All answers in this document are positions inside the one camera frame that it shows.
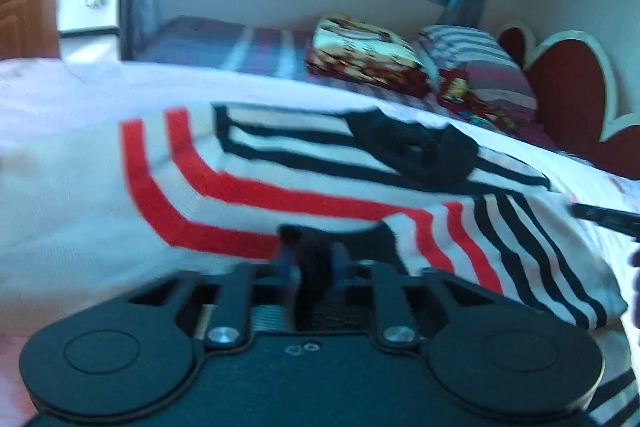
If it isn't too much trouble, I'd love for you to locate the red heart-shaped headboard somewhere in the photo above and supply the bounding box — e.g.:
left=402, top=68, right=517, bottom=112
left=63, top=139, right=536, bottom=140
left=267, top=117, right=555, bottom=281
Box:
left=496, top=22, right=640, bottom=180

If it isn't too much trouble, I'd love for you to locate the folded printed blanket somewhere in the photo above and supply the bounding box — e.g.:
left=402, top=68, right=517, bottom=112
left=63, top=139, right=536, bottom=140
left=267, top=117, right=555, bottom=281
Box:
left=305, top=15, right=441, bottom=98

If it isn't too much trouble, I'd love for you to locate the purple striped bedsheet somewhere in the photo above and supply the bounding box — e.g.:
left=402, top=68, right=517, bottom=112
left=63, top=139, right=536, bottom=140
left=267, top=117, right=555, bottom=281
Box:
left=134, top=16, right=553, bottom=148

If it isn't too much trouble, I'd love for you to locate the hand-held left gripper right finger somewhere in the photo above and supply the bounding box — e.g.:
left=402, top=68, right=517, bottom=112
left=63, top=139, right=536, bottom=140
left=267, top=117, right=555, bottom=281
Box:
left=326, top=241, right=507, bottom=352

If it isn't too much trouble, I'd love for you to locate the striped pillow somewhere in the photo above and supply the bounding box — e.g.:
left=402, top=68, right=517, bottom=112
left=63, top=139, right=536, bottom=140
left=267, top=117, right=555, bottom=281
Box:
left=417, top=25, right=539, bottom=124

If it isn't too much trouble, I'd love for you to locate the colourful printed red cloth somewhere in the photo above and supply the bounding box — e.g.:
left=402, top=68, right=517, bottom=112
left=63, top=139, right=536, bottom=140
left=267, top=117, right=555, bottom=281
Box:
left=436, top=68, right=522, bottom=136

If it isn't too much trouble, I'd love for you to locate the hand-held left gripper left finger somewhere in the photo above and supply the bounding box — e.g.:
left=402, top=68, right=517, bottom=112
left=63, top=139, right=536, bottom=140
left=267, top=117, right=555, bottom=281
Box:
left=126, top=226, right=302, bottom=350

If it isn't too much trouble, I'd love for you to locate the red black striped white sweater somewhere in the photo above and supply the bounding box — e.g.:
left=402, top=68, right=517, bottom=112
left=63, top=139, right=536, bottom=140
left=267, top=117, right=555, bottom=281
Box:
left=0, top=104, right=640, bottom=427

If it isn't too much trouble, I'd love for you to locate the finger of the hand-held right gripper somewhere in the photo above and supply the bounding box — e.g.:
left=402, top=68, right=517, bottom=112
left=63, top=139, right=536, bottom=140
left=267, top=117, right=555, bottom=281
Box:
left=571, top=203, right=640, bottom=239

